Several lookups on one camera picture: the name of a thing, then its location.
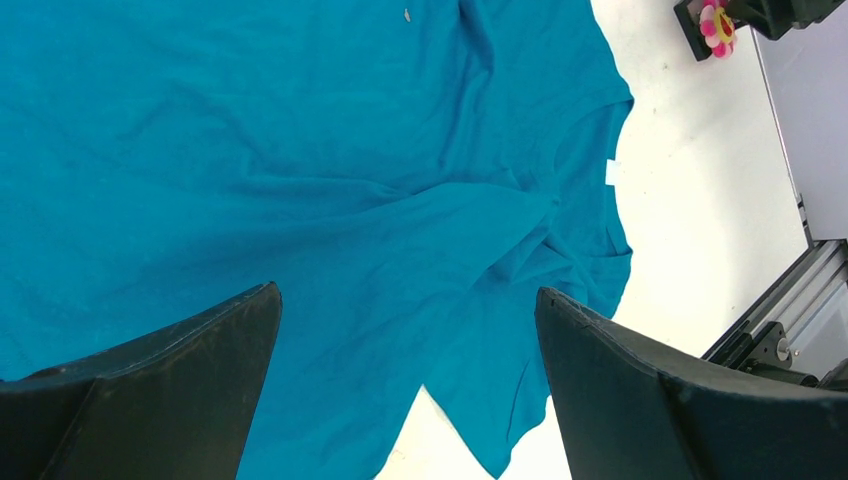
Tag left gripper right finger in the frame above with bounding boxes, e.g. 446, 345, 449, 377
535, 288, 847, 479

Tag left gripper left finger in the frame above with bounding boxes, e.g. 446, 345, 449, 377
1, 282, 283, 479

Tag blue t-shirt garment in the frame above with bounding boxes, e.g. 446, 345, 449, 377
1, 1, 634, 479

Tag aluminium side rail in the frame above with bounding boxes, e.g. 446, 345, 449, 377
702, 240, 847, 393

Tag black square frame stand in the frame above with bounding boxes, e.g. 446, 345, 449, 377
673, 0, 844, 61

